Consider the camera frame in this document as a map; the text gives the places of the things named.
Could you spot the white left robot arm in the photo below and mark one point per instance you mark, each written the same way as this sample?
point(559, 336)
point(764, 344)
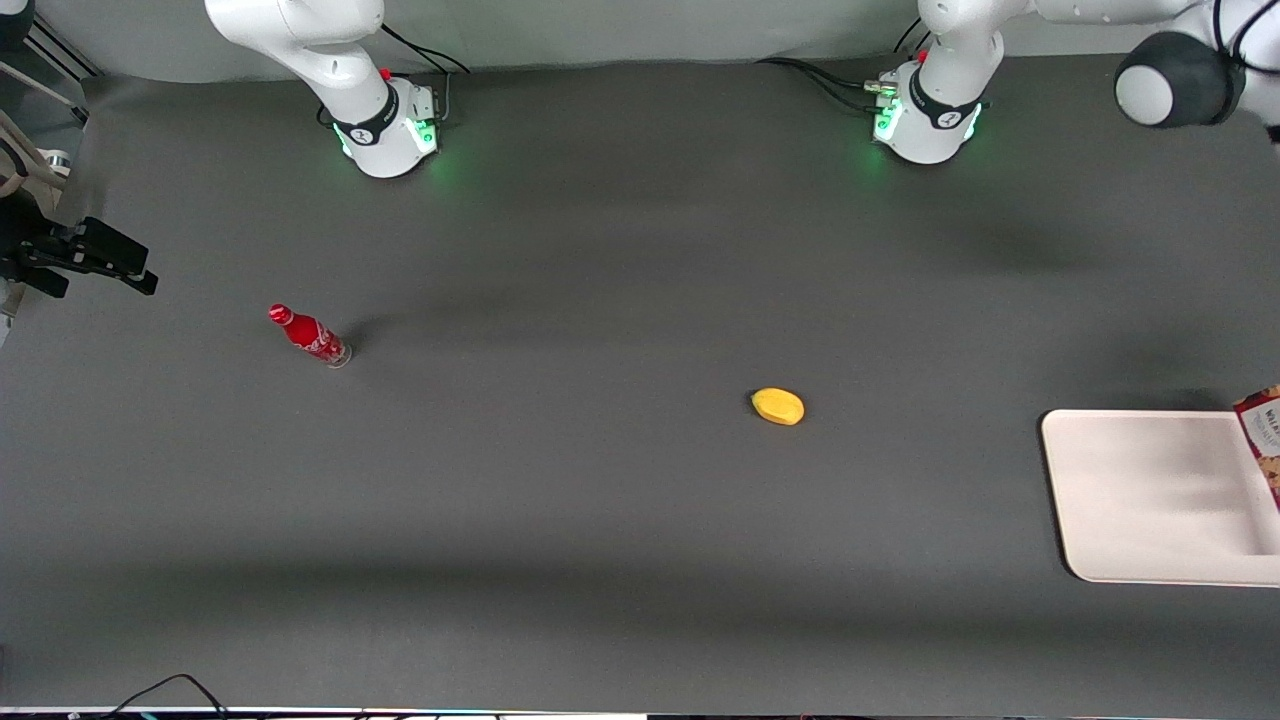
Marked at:
point(950, 100)

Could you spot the aluminium frame rail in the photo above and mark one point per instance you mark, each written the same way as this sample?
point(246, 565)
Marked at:
point(60, 48)

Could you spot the beige plastic tray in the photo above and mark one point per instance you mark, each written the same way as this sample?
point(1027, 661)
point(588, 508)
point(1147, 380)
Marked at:
point(1150, 500)

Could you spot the dark grey table mat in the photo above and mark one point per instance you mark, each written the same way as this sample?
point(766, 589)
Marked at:
point(600, 500)

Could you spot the red cookie box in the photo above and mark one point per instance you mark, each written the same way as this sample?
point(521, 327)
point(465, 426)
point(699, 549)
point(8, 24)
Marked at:
point(1266, 440)

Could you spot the yellow mango toy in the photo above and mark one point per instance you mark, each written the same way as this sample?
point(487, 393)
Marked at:
point(778, 406)

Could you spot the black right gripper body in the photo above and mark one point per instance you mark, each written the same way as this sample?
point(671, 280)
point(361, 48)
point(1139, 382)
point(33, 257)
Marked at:
point(27, 250)

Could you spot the red soda bottle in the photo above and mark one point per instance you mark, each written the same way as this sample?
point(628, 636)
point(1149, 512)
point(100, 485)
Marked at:
point(308, 333)

